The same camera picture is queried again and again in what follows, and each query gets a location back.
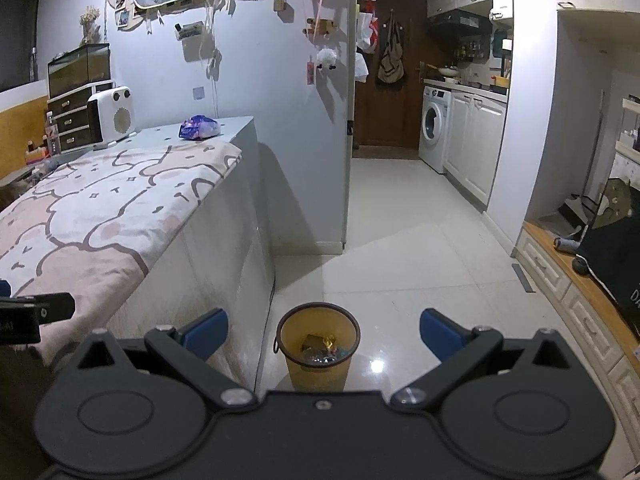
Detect yellow round trash bin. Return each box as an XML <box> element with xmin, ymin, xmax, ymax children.
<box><xmin>273</xmin><ymin>302</ymin><xmax>361</xmax><ymax>392</ymax></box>

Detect pink patterned bed blanket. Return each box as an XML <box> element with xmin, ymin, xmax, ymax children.
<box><xmin>1</xmin><ymin>139</ymin><xmax>242</xmax><ymax>363</ymax></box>

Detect grey bed base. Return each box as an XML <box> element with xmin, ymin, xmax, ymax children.
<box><xmin>107</xmin><ymin>116</ymin><xmax>274</xmax><ymax>389</ymax></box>

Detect brown cardboard box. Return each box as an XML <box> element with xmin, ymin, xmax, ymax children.
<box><xmin>300</xmin><ymin>334</ymin><xmax>331</xmax><ymax>356</ymax></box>

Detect grey cylinder on cabinet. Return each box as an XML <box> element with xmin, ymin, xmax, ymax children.
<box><xmin>553</xmin><ymin>236</ymin><xmax>580</xmax><ymax>255</ymax></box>

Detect white wood-top low cabinet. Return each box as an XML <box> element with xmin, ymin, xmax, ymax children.
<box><xmin>515</xmin><ymin>222</ymin><xmax>639</xmax><ymax>456</ymax></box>

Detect black television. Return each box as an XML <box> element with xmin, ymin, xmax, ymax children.
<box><xmin>576</xmin><ymin>178</ymin><xmax>640</xmax><ymax>339</ymax></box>

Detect white box appliance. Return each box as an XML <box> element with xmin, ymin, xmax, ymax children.
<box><xmin>87</xmin><ymin>86</ymin><xmax>137</xmax><ymax>143</ymax></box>

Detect purple plastic bag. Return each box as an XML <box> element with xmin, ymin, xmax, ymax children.
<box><xmin>178</xmin><ymin>115</ymin><xmax>221</xmax><ymax>141</ymax></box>

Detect white kitchen cabinets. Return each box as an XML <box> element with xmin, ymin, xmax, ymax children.
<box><xmin>444</xmin><ymin>91</ymin><xmax>506</xmax><ymax>207</ymax></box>

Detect dark drawer chest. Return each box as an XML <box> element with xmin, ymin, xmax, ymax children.
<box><xmin>47</xmin><ymin>44</ymin><xmax>115</xmax><ymax>152</ymax></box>

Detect white washing machine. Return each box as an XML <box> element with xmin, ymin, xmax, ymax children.
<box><xmin>419</xmin><ymin>86</ymin><xmax>451</xmax><ymax>174</ymax></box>

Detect brown hanging bag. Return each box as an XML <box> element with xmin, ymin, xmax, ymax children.
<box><xmin>376</xmin><ymin>10</ymin><xmax>405</xmax><ymax>86</ymax></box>

